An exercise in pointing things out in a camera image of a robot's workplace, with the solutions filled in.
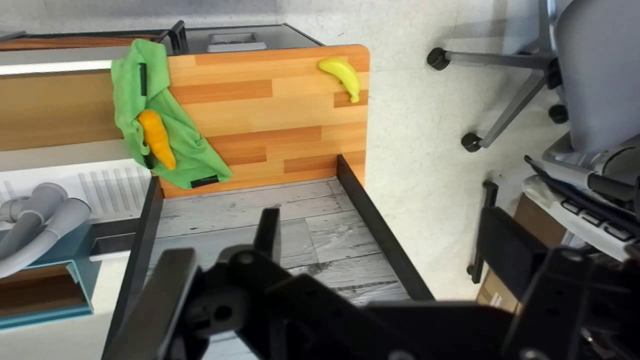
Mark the cardboard box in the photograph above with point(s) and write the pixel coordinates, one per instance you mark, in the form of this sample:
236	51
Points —
495	290

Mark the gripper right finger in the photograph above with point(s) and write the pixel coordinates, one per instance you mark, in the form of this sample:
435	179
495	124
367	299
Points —
555	305

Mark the orange toy carrot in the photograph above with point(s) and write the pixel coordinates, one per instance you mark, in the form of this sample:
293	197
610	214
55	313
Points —
156	137

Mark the white toy sink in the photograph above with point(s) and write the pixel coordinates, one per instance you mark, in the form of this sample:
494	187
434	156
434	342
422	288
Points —
110	185

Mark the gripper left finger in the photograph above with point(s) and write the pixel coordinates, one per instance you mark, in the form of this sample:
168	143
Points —
240	300

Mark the wooden toy kitchen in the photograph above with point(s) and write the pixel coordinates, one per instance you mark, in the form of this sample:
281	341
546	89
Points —
280	125

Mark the grey toy faucet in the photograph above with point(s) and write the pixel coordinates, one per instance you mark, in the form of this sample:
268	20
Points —
45	220

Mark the yellow toy banana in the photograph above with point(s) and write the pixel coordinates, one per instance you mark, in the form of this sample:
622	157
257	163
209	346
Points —
344	75

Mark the grey office chair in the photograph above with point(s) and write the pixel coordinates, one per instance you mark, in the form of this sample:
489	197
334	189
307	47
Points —
595	65

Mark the green cloth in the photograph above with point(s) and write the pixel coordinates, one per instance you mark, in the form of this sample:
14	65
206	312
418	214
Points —
130	85

